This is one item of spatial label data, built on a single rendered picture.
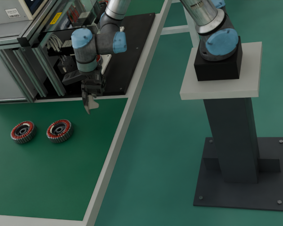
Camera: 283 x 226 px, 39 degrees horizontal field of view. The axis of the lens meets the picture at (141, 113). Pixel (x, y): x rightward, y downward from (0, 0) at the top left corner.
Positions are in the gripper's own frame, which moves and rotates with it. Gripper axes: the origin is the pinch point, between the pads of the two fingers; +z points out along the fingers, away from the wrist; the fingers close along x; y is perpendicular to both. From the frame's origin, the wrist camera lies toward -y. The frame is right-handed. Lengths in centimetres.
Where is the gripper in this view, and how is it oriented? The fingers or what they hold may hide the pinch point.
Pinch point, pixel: (90, 104)
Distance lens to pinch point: 169.5
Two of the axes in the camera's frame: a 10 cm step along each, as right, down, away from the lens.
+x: 1.8, -7.1, 6.8
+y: 9.8, 0.8, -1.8
